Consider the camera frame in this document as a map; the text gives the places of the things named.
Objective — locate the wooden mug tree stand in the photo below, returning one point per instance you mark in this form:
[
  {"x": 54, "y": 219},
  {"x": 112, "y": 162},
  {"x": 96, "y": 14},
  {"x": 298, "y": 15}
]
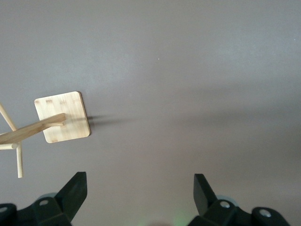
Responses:
[{"x": 63, "y": 106}]

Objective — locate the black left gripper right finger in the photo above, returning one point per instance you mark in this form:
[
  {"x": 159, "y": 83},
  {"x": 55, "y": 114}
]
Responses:
[{"x": 204, "y": 195}]

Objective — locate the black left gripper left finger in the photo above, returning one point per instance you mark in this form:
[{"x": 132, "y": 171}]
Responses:
[{"x": 70, "y": 195}]

